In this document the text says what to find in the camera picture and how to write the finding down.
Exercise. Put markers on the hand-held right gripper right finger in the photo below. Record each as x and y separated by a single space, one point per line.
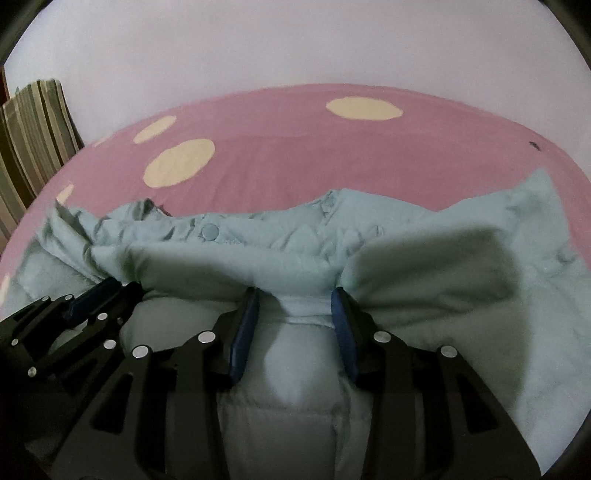
344 332

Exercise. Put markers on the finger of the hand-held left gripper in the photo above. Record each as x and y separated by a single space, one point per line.
94 297
104 330

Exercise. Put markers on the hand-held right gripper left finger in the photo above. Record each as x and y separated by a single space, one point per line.
242 332

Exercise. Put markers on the light blue puffer jacket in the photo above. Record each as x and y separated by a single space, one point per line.
438 277

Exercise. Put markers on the striped upright mattress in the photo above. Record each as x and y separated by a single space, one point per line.
32 138

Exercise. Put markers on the pink bed with cream dots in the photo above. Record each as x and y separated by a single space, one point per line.
286 157

